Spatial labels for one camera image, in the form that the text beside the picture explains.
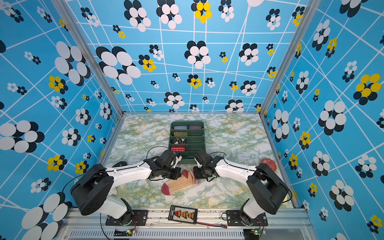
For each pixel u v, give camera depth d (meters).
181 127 1.04
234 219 0.73
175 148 0.93
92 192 0.44
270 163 0.89
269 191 0.43
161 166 0.69
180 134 0.99
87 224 0.72
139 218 0.73
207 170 0.64
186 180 0.85
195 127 1.05
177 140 0.96
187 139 0.97
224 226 0.71
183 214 0.74
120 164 0.89
